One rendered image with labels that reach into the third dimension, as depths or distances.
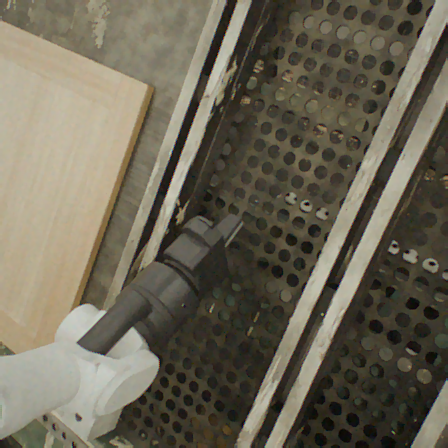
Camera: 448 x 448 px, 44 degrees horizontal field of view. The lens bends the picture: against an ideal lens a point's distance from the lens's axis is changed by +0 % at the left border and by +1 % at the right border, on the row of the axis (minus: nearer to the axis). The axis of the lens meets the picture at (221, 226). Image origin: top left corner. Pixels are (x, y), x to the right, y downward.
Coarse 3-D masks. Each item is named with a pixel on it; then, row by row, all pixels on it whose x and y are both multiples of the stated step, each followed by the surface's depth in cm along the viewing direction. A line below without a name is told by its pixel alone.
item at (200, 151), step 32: (224, 0) 76; (256, 0) 75; (224, 32) 79; (256, 32) 78; (192, 64) 79; (224, 64) 76; (192, 96) 79; (224, 96) 79; (192, 128) 79; (224, 128) 83; (160, 160) 82; (192, 160) 80; (160, 192) 83; (192, 192) 83; (160, 224) 82; (128, 256) 86; (160, 256) 84; (64, 416) 93
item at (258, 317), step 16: (240, 288) 88; (208, 304) 91; (240, 304) 88; (224, 320) 90; (240, 320) 88; (256, 320) 87; (288, 320) 84; (336, 368) 80; (368, 384) 78; (400, 384) 76; (384, 400) 77; (432, 400) 74; (384, 416) 77; (400, 432) 76; (416, 432) 75
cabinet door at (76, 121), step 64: (0, 64) 108; (64, 64) 99; (0, 128) 109; (64, 128) 100; (128, 128) 92; (0, 192) 109; (64, 192) 100; (0, 256) 109; (64, 256) 100; (0, 320) 109
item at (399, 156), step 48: (432, 48) 63; (432, 96) 63; (384, 144) 66; (432, 144) 66; (384, 192) 66; (336, 240) 69; (384, 240) 68; (336, 288) 71; (288, 336) 72; (336, 336) 70; (288, 384) 76; (288, 432) 73
